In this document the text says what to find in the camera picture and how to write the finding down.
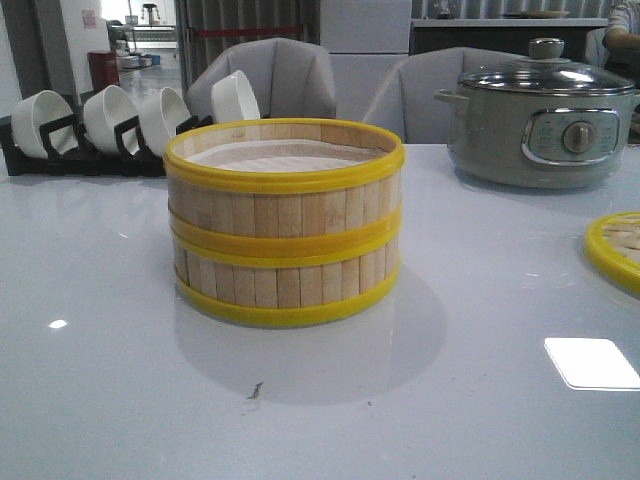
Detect bamboo steamer basket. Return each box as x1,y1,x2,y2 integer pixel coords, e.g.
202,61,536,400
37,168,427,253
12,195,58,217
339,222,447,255
173,237,401,328
164,118,405,267

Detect yellow bamboo steamer lid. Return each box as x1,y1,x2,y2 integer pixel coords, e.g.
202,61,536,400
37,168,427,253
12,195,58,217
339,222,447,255
583,211,639,295

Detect white steamer liner paper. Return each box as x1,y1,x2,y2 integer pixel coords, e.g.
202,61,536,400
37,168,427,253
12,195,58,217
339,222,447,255
186,139,386,173

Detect grey chair left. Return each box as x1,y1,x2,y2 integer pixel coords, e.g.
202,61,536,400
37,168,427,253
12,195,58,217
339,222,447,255
185,38,336,118

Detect grey chair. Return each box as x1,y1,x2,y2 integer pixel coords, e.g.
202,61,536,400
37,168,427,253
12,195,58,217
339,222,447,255
185,38,336,118
362,47,519,144

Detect grey chair right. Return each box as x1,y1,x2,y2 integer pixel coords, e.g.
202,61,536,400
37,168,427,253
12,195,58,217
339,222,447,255
362,47,519,144

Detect white bowl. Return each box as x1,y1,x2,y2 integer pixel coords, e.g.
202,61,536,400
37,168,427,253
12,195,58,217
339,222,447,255
138,87,195,157
11,90,72,159
211,70,261,123
83,85,137,155

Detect white cabinet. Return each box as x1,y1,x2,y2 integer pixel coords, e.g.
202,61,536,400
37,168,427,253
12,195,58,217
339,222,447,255
319,1,412,120

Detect green electric cooking pot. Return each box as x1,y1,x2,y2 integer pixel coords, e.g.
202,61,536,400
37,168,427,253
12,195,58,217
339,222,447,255
434,87,639,189

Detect black bowl rack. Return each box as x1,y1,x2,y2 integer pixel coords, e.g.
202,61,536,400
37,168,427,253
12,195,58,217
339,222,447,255
0,113,213,177

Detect dark counter cabinet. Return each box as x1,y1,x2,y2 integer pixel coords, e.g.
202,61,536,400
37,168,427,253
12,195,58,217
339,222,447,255
409,18,607,60

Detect glass pot lid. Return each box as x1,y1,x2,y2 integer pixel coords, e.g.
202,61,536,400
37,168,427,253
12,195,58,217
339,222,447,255
459,38,635,97

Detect person in background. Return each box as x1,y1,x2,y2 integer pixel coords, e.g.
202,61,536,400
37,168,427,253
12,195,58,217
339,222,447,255
603,1,639,82

